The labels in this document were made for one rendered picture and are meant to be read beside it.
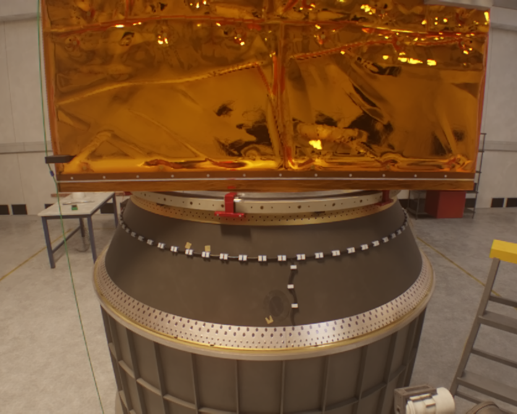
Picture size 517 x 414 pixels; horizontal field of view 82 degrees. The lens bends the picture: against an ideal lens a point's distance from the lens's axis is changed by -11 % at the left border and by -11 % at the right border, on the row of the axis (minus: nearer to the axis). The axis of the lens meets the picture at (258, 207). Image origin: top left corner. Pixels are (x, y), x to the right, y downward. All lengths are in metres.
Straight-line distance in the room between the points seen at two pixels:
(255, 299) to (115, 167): 0.82
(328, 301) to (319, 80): 0.91
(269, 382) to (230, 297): 0.41
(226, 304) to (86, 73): 1.12
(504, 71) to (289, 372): 8.47
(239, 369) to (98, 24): 1.54
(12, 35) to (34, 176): 2.96
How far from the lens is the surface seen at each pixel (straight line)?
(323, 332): 1.45
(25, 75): 8.26
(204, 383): 1.62
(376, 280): 1.62
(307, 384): 1.59
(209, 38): 1.45
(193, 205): 1.47
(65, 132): 1.60
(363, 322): 1.54
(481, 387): 1.86
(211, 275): 1.44
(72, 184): 1.65
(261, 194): 1.41
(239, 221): 1.43
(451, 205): 1.80
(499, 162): 9.24
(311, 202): 1.41
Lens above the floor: 2.05
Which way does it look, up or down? 15 degrees down
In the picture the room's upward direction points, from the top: straight up
